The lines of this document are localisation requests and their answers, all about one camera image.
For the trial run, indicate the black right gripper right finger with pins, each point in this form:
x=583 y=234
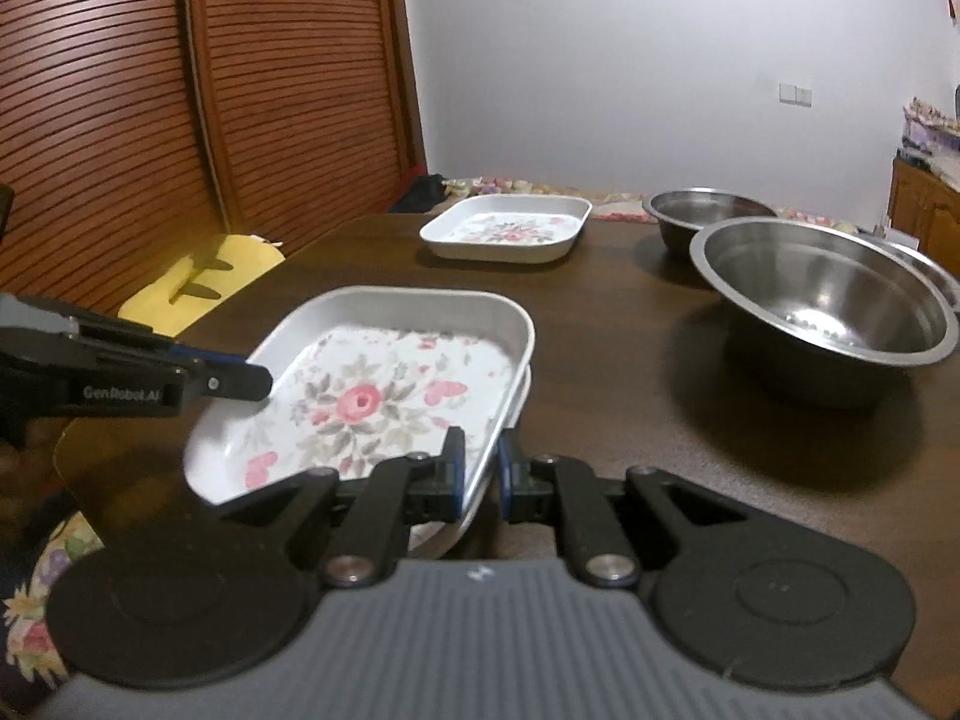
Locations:
x=745 y=594

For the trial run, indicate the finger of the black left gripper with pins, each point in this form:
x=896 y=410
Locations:
x=224 y=376

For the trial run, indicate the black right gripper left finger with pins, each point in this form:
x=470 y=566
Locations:
x=192 y=600

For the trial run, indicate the yellow plush toy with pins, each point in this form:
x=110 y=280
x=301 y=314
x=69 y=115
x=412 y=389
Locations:
x=199 y=282

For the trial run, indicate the floral bed quilt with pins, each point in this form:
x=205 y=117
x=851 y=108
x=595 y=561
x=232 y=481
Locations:
x=32 y=668

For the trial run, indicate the dark clothing on bed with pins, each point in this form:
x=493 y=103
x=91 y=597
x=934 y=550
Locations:
x=422 y=195

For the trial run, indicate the wooden louvered wardrobe door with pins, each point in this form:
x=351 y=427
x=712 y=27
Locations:
x=135 y=132

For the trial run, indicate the large steel bowl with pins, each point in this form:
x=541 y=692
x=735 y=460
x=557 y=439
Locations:
x=823 y=313

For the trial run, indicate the small steel bowl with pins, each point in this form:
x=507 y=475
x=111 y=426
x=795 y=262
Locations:
x=680 y=214

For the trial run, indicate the wooden sideboard cabinet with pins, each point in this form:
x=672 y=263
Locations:
x=926 y=209

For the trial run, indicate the white wall switch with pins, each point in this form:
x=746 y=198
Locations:
x=794 y=95

